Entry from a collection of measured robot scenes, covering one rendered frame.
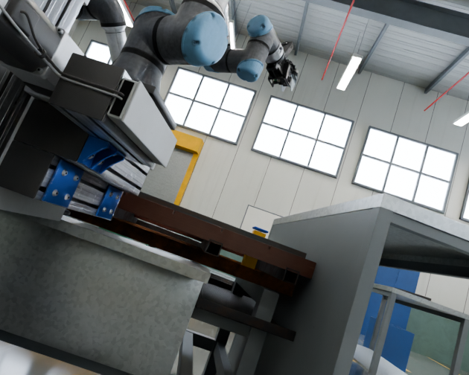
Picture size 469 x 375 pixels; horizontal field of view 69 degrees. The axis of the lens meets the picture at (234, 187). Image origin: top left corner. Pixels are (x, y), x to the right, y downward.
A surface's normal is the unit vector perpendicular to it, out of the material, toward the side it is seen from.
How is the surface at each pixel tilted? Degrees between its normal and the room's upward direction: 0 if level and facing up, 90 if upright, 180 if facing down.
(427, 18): 90
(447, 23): 90
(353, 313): 90
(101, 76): 90
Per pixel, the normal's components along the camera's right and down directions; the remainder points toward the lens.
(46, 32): 0.94, 0.33
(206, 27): 0.78, 0.32
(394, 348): -0.06, -0.21
